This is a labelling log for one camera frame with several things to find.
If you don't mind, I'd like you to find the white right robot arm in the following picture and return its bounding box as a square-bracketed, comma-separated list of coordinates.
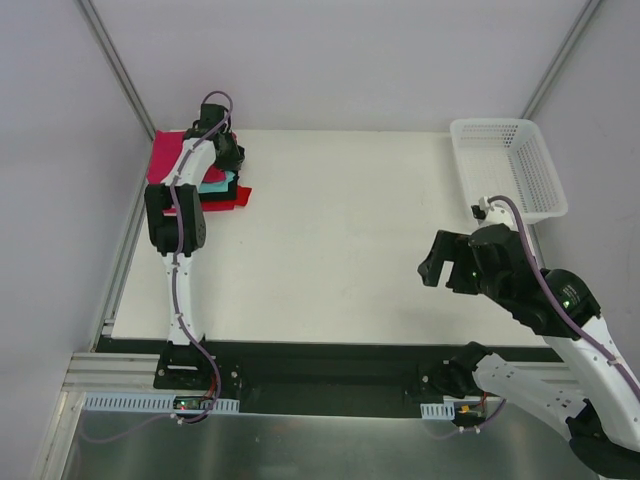
[418, 224, 639, 479]

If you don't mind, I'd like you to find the white plastic laundry basket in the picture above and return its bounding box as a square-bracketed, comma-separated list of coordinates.
[450, 118, 568, 224]

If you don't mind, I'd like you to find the white cable duct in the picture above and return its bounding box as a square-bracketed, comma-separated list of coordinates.
[420, 400, 456, 421]
[83, 392, 240, 416]

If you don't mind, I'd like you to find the left aluminium corner post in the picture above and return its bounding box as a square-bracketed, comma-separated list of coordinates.
[73, 0, 156, 141]

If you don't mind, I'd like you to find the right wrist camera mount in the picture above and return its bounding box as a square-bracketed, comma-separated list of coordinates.
[471, 197, 517, 231]

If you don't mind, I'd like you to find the aluminium corner post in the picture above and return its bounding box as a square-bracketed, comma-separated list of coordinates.
[520, 0, 606, 120]
[73, 0, 156, 141]

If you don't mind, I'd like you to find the aluminium frame rail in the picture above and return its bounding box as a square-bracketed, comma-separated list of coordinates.
[62, 352, 582, 393]

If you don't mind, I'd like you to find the pink t shirt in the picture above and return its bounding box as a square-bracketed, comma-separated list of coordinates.
[146, 130, 235, 184]

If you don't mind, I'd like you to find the right aluminium corner post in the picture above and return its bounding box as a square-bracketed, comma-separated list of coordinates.
[520, 0, 606, 120]

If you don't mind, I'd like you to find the red t shirt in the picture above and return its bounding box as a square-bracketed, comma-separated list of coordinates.
[144, 185, 252, 215]

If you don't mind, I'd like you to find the black t shirt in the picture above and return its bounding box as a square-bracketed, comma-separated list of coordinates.
[159, 141, 245, 204]

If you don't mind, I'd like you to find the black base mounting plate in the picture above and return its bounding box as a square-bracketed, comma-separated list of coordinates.
[153, 341, 493, 419]

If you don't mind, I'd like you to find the left white cable duct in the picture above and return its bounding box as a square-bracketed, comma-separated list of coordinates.
[83, 392, 240, 416]

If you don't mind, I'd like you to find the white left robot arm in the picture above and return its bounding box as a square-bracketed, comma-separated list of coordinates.
[144, 100, 245, 389]

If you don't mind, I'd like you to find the right white cable duct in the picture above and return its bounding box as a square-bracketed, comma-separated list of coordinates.
[420, 400, 456, 421]

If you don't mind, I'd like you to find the teal t shirt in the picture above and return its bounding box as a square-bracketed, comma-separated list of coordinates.
[198, 171, 237, 194]

